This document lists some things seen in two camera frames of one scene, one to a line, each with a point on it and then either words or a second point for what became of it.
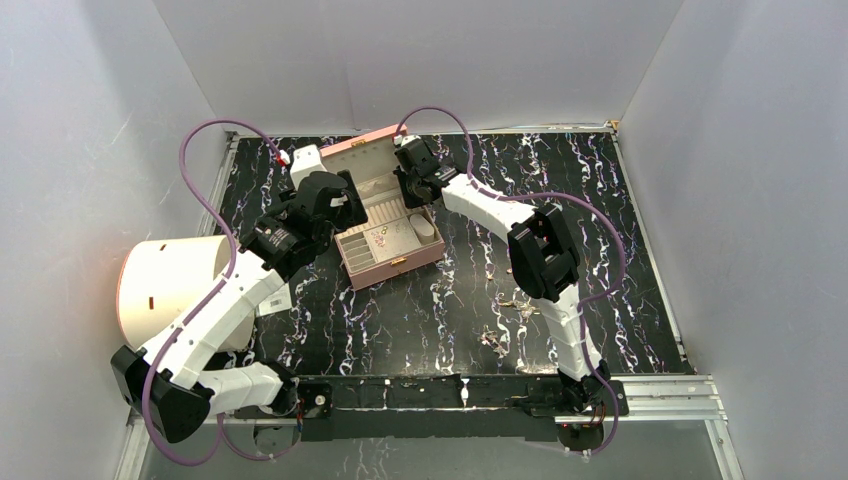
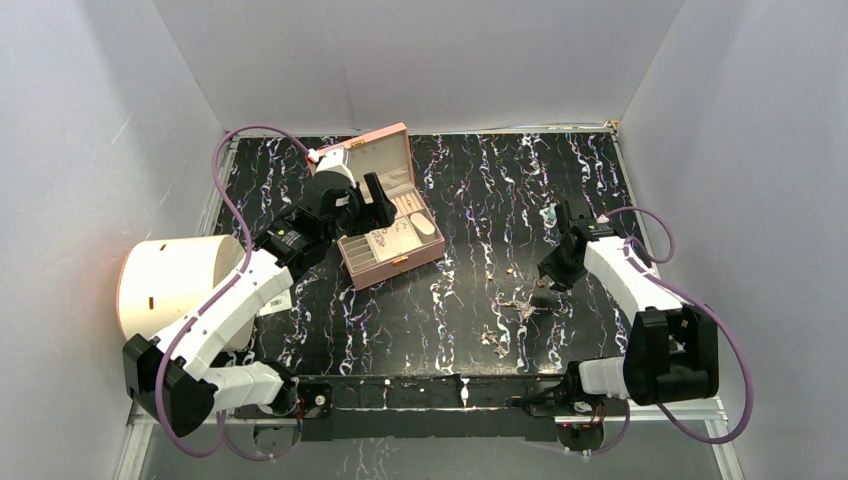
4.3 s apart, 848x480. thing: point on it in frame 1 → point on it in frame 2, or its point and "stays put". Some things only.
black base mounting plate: [436, 408] stays put
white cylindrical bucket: [160, 281] stays put
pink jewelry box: [396, 233] stays put
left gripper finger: [357, 214] → [382, 211]
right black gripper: [408, 201] → [563, 281]
